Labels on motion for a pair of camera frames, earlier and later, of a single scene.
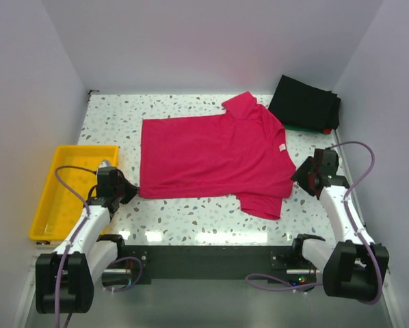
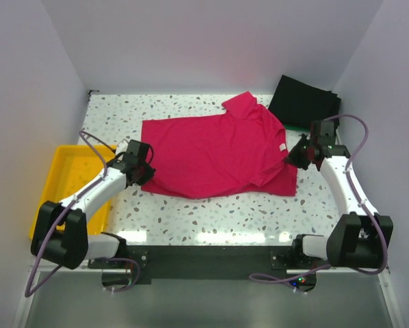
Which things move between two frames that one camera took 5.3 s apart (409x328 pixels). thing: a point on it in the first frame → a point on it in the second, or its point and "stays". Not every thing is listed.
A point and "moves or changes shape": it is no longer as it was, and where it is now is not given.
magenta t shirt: [243, 154] moves or changes shape
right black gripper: [305, 176] → [299, 154]
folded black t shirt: [295, 102] stays
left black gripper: [124, 190] → [143, 171]
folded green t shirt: [302, 128] stays
